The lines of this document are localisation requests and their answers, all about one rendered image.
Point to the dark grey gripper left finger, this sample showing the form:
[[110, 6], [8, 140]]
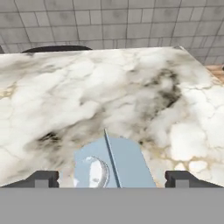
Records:
[[43, 178]]

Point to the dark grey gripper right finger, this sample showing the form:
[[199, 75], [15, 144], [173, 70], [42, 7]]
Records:
[[180, 178]]

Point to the light blue drink carton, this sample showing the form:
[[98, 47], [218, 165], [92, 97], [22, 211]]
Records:
[[128, 163]]

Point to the black round stool seat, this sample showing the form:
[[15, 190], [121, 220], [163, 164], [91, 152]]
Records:
[[57, 48]]

